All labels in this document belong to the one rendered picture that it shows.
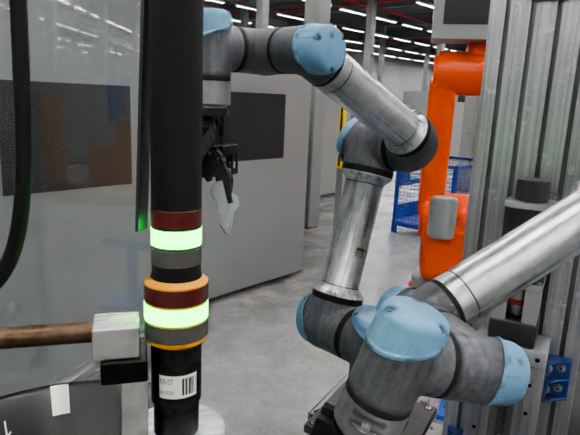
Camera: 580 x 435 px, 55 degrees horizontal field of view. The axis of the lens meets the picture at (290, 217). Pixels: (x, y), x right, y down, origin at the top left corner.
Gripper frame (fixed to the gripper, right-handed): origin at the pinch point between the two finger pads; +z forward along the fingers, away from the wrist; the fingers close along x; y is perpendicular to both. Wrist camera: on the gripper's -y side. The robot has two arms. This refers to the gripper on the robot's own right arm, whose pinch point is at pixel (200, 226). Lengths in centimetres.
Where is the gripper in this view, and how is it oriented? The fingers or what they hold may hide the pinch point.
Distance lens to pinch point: 95.6
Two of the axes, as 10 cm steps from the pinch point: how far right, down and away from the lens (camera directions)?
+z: -0.4, 9.8, 2.1
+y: 3.3, -1.9, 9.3
